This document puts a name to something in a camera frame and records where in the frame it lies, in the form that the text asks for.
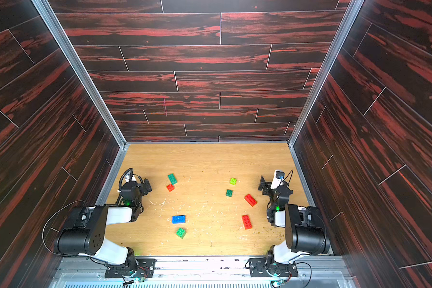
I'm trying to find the red 2x4 lego brick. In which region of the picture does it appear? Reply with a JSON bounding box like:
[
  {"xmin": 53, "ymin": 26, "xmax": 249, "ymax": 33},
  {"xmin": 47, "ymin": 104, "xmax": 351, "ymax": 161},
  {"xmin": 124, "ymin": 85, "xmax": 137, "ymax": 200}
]
[{"xmin": 241, "ymin": 215, "xmax": 253, "ymax": 230}]

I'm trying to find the blue 2x4 lego brick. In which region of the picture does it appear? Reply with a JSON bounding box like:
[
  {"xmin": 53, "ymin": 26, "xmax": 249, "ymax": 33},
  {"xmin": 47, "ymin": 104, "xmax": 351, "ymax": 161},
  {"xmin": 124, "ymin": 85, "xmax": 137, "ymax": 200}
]
[{"xmin": 172, "ymin": 215, "xmax": 186, "ymax": 224}]

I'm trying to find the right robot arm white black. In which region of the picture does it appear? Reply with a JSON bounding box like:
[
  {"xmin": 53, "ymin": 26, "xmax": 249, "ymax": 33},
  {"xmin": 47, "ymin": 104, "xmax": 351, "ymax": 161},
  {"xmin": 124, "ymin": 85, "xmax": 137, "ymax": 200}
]
[{"xmin": 258, "ymin": 170, "xmax": 330, "ymax": 277}]

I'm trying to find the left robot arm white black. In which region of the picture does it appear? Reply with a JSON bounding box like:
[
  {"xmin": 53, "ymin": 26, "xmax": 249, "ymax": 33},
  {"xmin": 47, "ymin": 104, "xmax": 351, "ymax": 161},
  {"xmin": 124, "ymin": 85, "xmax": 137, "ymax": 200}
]
[{"xmin": 55, "ymin": 178, "xmax": 152, "ymax": 277}]

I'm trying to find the small red 2x2 lego brick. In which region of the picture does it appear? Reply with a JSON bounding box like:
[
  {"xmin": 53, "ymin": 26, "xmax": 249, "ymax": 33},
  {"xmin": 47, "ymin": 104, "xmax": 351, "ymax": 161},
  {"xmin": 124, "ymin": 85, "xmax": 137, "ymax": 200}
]
[{"xmin": 166, "ymin": 184, "xmax": 175, "ymax": 192}]

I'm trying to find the dark green 2x4 lego brick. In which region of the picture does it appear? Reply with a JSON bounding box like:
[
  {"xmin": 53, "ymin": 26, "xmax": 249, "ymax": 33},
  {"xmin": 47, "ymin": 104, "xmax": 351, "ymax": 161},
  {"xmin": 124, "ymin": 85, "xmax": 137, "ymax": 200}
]
[{"xmin": 168, "ymin": 174, "xmax": 178, "ymax": 186}]

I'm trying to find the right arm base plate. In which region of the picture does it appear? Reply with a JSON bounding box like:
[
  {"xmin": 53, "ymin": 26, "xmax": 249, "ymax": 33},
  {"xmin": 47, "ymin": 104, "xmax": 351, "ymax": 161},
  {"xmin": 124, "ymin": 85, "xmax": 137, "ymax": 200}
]
[{"xmin": 245, "ymin": 257, "xmax": 298, "ymax": 278}]

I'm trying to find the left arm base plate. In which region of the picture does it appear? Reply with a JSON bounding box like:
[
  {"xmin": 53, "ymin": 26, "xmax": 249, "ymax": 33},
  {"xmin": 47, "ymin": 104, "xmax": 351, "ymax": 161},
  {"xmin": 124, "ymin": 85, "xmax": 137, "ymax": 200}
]
[{"xmin": 104, "ymin": 258, "xmax": 157, "ymax": 279}]

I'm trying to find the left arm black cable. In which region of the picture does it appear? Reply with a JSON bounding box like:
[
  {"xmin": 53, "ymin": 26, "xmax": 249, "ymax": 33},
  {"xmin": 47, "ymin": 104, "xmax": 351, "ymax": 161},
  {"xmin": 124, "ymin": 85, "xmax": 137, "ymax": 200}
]
[{"xmin": 41, "ymin": 200, "xmax": 91, "ymax": 257}]

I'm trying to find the aluminium front rail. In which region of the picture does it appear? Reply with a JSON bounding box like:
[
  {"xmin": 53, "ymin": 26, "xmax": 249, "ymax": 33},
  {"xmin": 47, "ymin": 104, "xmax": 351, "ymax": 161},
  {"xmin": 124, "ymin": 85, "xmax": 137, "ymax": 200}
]
[{"xmin": 50, "ymin": 256, "xmax": 357, "ymax": 288}]

